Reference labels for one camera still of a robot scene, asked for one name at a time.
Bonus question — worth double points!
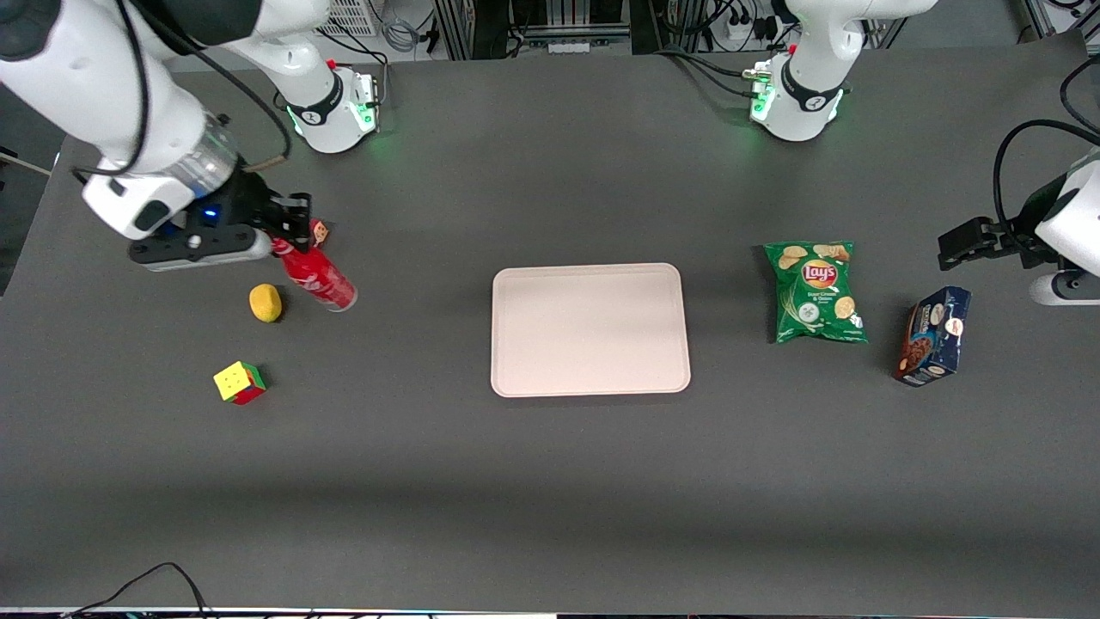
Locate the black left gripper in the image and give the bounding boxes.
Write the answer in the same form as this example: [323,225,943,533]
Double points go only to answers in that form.
[937,179,1066,273]

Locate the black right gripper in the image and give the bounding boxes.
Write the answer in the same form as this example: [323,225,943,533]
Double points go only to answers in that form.
[176,169,313,255]

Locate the red coke bottle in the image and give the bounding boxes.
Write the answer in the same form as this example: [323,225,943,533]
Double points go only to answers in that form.
[272,239,359,313]

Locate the beige plastic tray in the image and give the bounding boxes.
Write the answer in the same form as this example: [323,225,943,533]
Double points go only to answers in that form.
[490,263,692,399]

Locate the yellow lemon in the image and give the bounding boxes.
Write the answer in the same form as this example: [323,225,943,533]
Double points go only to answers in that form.
[248,283,284,324]

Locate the blue chocolate cookie box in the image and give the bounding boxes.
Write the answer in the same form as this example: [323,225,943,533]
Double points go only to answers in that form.
[892,286,973,387]

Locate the green Lays chips bag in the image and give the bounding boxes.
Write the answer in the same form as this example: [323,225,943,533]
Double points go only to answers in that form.
[764,241,870,345]

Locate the colourful puzzle cube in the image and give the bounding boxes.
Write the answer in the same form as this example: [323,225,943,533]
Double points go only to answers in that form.
[213,360,268,407]

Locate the white vent grille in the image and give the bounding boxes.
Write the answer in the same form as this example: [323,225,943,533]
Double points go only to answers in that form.
[316,0,384,38]

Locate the white power strip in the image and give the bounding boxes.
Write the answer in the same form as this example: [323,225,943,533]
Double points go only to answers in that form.
[724,15,781,46]

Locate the black equipment rack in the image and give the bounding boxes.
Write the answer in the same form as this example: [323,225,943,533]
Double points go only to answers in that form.
[432,0,667,61]

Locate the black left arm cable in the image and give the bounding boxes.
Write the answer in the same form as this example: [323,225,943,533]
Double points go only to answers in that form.
[993,119,1100,243]

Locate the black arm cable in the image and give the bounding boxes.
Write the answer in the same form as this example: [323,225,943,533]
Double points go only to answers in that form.
[72,0,294,183]
[993,119,1100,243]

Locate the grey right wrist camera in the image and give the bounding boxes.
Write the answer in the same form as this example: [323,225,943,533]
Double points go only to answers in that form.
[128,225,274,273]

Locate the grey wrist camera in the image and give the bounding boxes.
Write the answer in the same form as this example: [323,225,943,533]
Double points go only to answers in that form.
[128,225,274,273]
[1030,270,1100,307]

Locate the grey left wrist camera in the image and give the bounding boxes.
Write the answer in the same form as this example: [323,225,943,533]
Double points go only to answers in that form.
[1030,270,1100,307]

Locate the black looped cable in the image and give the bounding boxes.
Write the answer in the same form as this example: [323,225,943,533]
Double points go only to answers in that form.
[1059,53,1100,137]

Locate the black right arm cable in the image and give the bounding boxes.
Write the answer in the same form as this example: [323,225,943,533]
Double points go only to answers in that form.
[72,0,294,183]

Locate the grey coiled cable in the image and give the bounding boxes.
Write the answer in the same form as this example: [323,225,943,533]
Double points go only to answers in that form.
[381,15,424,54]

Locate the black left base cables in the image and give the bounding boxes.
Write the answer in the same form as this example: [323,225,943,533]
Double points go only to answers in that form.
[655,45,774,101]

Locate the thin black table-edge cable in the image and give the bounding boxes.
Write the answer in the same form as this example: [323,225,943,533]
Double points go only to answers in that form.
[60,562,216,619]

